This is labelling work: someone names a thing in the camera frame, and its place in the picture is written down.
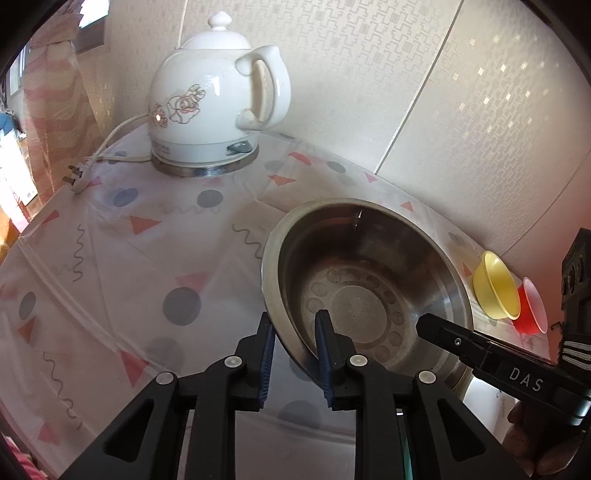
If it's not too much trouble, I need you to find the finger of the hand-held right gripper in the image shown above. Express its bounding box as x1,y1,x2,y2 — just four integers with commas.
416,313,491,370

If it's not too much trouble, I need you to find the black white striped cuff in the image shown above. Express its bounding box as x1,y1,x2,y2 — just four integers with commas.
558,339,591,371

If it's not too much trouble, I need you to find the red plastic bowl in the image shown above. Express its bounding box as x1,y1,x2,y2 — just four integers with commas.
510,277,549,335

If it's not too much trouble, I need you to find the white floral electric kettle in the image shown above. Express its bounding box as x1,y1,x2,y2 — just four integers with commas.
148,11,291,178

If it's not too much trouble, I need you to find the yellow plastic bowl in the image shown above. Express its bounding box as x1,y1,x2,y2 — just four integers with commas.
472,250,522,320

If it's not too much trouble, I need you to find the white power plug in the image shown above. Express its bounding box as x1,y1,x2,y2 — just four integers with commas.
65,157,95,195

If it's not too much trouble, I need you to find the pink striped curtain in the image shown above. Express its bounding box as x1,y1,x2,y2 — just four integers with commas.
21,28,105,222

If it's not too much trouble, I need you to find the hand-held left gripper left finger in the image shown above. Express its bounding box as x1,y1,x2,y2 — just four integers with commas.
60,311,277,480

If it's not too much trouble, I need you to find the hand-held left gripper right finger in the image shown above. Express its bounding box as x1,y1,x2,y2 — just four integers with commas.
315,310,532,480

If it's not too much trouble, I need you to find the patterned white tablecloth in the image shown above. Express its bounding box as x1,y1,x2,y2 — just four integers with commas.
0,124,555,480

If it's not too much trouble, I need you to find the person's right hand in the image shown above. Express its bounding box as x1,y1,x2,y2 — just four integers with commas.
501,399,591,478

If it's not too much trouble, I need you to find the white kettle power cord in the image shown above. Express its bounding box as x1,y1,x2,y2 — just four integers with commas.
85,113,155,169

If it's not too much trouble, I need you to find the stainless steel bowl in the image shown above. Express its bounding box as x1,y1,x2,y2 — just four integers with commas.
261,199,476,409

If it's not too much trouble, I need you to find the pink clothing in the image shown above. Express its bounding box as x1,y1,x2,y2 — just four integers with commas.
9,443,51,480

